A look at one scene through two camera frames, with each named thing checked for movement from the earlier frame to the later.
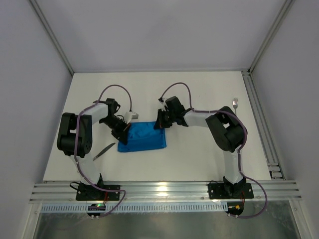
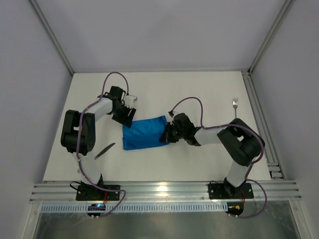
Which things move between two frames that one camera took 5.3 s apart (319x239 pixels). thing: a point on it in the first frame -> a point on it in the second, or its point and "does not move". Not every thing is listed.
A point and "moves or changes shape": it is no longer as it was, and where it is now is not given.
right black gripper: (159, 120) -> (168, 133)
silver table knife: (104, 150) does not move
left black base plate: (88, 192) does not move
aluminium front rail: (59, 192) does not move
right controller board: (236, 208) does not move
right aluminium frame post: (287, 6) does not move
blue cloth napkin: (143, 136) moves or changes shape
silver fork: (235, 103) does not move
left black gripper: (120, 134) -> (123, 114)
